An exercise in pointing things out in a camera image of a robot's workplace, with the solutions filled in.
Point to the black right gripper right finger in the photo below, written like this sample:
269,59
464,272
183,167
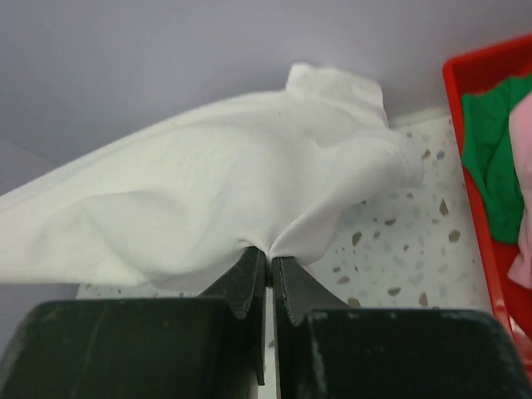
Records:
328,349

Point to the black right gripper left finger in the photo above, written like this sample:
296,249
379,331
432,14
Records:
207,346

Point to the white t shirt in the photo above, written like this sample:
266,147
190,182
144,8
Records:
179,202

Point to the green t shirt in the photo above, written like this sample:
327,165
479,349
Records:
487,154

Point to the pink t shirt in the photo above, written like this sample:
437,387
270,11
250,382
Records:
520,139

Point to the red plastic bin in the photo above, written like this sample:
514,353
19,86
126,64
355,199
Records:
482,87

